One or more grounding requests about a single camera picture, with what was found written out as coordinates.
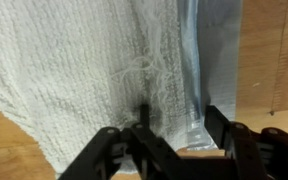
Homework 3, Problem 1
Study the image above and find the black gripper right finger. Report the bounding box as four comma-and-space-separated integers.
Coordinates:
204, 105, 288, 180

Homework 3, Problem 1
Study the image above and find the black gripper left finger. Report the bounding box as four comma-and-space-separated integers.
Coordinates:
57, 103, 198, 180

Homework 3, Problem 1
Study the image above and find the white woven towel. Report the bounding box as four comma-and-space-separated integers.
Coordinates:
0, 0, 205, 175

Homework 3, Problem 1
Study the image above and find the grey duct tape strip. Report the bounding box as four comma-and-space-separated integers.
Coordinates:
177, 0, 243, 150

